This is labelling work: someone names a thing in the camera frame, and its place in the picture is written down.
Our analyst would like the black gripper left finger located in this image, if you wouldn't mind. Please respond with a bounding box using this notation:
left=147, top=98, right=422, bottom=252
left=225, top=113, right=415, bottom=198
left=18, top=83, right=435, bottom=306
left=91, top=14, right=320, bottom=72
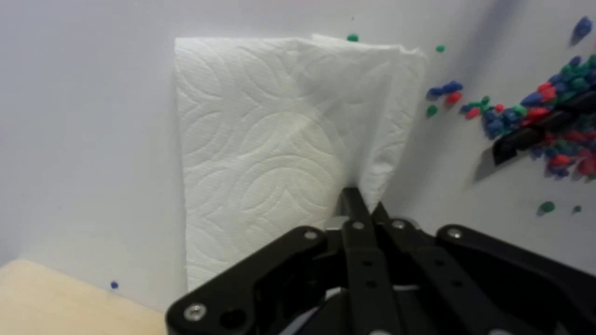
left=163, top=183, right=398, bottom=335

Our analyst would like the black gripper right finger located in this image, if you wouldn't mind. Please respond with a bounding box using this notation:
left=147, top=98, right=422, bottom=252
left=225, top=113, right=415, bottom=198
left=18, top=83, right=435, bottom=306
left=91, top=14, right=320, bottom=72
left=370, top=200, right=596, bottom=335

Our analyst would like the white embossed paper napkin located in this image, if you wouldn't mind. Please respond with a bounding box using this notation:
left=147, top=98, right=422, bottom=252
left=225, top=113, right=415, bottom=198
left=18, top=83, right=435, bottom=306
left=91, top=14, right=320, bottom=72
left=173, top=33, right=428, bottom=293

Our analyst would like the colourful cereal pile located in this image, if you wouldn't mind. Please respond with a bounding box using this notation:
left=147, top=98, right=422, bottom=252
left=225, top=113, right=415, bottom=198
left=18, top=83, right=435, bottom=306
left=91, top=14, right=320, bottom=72
left=424, top=51, right=596, bottom=182

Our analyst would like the black flat bar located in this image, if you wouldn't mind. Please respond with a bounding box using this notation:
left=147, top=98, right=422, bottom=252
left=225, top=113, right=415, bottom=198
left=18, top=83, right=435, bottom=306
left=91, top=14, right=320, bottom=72
left=491, top=90, right=596, bottom=167

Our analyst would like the plain light wooden block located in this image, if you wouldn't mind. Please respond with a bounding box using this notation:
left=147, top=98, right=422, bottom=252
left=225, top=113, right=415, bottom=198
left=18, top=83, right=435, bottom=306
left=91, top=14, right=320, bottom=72
left=0, top=258, right=171, bottom=335

